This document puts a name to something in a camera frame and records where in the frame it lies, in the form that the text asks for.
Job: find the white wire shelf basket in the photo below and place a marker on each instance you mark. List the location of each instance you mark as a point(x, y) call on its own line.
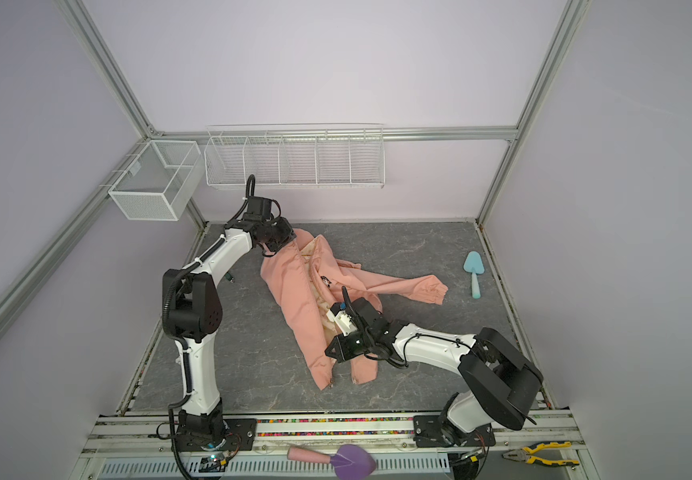
point(296, 155)

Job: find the pink zip jacket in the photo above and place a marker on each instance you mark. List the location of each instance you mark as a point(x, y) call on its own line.
point(306, 280)

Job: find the teal plastic trowel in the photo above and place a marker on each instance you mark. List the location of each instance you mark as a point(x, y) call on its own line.
point(474, 265)

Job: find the purple pink-handled scoop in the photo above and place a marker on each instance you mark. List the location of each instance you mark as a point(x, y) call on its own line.
point(350, 462)

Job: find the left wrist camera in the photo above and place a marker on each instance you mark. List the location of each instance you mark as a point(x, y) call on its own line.
point(259, 209)

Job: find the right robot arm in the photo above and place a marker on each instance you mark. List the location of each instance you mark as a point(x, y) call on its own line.
point(502, 383)

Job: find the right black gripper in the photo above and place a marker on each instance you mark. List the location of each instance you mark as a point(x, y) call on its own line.
point(342, 352)

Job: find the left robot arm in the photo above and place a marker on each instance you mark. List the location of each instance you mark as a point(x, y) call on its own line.
point(192, 311)

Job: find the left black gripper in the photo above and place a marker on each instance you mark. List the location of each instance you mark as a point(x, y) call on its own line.
point(288, 235)

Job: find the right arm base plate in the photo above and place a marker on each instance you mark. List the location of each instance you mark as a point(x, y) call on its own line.
point(433, 431)

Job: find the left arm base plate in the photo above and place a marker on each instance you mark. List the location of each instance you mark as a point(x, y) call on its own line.
point(235, 435)

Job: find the yellow-handled pliers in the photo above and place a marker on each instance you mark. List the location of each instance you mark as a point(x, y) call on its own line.
point(532, 455)

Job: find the white mesh box basket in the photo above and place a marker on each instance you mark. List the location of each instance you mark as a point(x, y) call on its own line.
point(160, 181)

